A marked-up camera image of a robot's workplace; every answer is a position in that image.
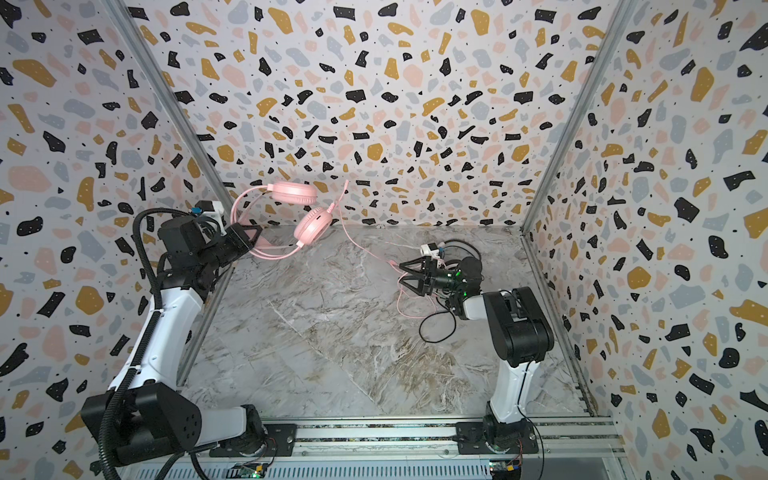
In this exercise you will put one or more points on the corner aluminium post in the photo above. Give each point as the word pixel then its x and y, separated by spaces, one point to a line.
pixel 615 27
pixel 121 18

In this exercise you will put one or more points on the white black headphones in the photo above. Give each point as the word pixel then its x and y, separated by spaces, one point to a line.
pixel 453 251

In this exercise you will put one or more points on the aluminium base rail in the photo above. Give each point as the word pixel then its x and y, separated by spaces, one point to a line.
pixel 451 447

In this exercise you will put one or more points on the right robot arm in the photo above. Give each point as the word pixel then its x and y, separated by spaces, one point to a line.
pixel 521 337

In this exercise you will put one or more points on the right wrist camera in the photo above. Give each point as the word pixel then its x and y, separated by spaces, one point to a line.
pixel 433 250

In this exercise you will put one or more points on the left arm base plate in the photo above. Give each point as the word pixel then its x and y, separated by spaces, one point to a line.
pixel 277 440

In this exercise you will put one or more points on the right corner aluminium post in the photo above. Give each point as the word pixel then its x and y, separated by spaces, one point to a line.
pixel 615 27

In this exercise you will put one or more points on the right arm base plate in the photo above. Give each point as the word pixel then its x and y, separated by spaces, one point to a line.
pixel 490 437

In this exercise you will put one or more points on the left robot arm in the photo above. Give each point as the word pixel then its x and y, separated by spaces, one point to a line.
pixel 142 415

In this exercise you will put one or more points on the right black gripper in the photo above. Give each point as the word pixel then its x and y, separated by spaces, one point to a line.
pixel 429 280

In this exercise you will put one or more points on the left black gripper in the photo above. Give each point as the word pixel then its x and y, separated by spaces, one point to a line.
pixel 237 236

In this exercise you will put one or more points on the left corner aluminium post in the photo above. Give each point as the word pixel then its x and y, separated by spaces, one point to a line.
pixel 121 18

